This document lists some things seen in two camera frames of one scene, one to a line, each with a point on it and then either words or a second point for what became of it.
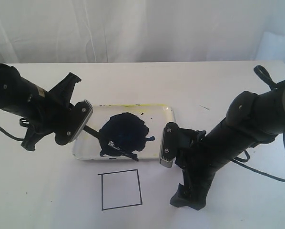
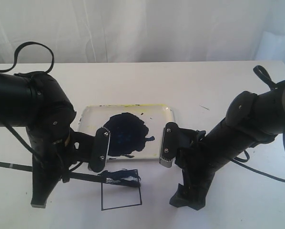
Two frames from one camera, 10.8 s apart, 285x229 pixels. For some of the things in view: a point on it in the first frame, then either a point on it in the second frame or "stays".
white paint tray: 137,128 stays
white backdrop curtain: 38,31 stays
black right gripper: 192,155 stays
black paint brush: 102,137 -> 124,177
